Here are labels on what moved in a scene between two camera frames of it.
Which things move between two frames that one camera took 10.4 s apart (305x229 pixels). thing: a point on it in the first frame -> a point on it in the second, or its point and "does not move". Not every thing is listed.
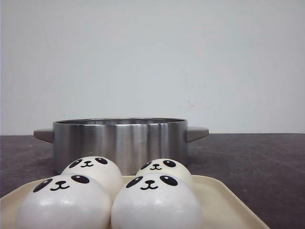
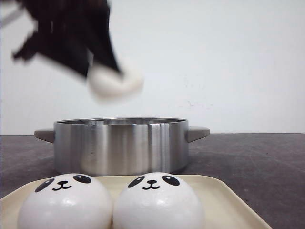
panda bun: (157, 201) does not move
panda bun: (66, 202) does not move
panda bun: (102, 170) -> (106, 82)
